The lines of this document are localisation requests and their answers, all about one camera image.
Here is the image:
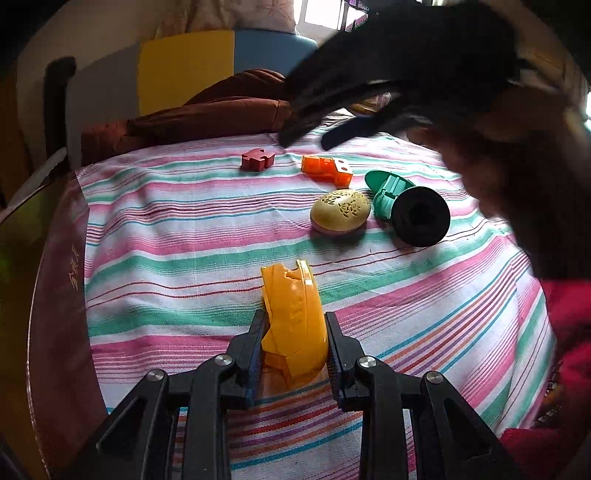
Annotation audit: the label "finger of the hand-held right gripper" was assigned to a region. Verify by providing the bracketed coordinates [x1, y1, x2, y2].
[322, 99, 435, 151]
[278, 76, 402, 149]

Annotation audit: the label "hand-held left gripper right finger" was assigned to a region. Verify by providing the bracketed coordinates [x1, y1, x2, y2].
[323, 311, 527, 480]

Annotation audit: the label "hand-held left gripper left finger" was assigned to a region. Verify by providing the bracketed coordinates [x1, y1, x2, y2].
[60, 309, 271, 480]

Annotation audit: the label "orange linked cube blocks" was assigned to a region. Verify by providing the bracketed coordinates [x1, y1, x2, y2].
[301, 155, 354, 187]

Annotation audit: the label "yellow plastic toy piece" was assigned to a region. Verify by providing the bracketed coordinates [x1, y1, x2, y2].
[261, 259, 329, 391]

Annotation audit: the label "cream egg-shaped toy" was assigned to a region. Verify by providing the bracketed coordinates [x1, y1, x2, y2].
[310, 188, 371, 237]

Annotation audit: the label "person's right hand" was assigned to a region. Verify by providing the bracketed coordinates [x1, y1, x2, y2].
[406, 85, 591, 282]

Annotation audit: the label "red puzzle piece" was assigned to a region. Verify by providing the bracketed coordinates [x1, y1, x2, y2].
[241, 148, 276, 172]

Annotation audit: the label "bright window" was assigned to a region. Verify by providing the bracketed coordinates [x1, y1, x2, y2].
[295, 0, 370, 33]

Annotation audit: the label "black funnel-shaped toy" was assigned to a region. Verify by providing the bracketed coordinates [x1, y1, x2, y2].
[392, 186, 451, 247]

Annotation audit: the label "dark red pillow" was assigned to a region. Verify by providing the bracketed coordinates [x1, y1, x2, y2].
[81, 69, 296, 167]

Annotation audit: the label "light patterned curtain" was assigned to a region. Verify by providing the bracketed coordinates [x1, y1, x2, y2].
[157, 0, 301, 35]

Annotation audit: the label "grey yellow blue headboard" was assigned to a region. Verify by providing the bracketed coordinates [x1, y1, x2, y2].
[18, 28, 319, 153]

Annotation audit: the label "striped bed sheet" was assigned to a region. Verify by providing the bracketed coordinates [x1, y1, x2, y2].
[74, 111, 561, 480]

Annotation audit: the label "red pink cloth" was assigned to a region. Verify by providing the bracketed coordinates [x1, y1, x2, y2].
[501, 277, 591, 480]

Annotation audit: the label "wooden wardrobe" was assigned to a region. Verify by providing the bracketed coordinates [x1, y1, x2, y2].
[0, 60, 33, 208]

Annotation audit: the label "white plastic rail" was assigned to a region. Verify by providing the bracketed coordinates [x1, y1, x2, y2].
[7, 148, 70, 213]

